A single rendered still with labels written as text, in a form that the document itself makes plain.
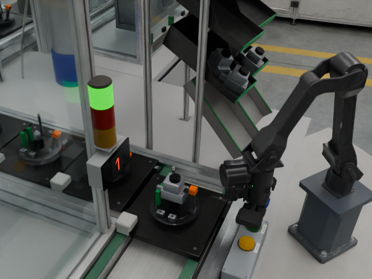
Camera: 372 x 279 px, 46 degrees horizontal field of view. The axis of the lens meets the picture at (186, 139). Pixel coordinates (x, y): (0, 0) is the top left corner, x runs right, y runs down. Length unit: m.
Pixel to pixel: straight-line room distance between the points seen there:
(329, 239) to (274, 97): 2.51
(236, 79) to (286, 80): 2.70
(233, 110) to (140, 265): 0.59
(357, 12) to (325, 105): 1.69
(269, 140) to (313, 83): 0.16
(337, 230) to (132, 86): 1.14
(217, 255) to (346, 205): 0.35
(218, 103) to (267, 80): 2.52
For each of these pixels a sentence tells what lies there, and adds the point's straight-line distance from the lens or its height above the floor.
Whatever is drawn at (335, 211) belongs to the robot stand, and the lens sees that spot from 1.19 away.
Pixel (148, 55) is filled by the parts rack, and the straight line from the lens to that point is 1.30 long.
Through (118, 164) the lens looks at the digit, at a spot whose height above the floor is 1.20.
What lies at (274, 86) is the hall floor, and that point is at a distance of 3.85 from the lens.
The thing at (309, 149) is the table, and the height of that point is 0.86.
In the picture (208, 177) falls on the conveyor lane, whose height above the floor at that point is 0.96.
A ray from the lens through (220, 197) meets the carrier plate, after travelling 1.28.
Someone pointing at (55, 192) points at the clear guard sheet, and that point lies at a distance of 0.95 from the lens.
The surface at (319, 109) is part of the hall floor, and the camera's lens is 3.65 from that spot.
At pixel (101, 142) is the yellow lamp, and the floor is 1.28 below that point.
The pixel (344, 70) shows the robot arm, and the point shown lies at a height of 1.43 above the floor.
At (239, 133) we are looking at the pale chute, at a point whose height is 1.02.
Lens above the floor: 1.86
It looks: 37 degrees down
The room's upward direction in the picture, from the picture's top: 2 degrees clockwise
